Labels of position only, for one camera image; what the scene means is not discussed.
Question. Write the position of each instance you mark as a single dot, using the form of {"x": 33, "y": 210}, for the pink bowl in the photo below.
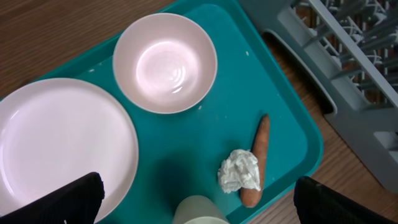
{"x": 165, "y": 63}

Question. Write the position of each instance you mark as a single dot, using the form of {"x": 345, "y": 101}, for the small white tissue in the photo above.
{"x": 239, "y": 170}

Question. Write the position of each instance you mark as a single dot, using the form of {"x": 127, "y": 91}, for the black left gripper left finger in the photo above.
{"x": 77, "y": 202}

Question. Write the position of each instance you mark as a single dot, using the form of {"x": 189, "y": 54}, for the orange carrot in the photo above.
{"x": 251, "y": 197}

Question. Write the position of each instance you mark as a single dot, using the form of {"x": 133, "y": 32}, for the teal plastic tray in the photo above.
{"x": 180, "y": 154}

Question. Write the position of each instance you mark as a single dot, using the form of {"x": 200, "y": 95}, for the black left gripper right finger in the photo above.
{"x": 318, "y": 204}

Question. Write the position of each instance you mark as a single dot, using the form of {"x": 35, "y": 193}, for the white paper cup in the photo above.
{"x": 198, "y": 209}

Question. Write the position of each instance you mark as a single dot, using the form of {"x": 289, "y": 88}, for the large pink plate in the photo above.
{"x": 57, "y": 130}

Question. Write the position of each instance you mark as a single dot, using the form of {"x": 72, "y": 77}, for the grey dishwasher rack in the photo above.
{"x": 350, "y": 50}

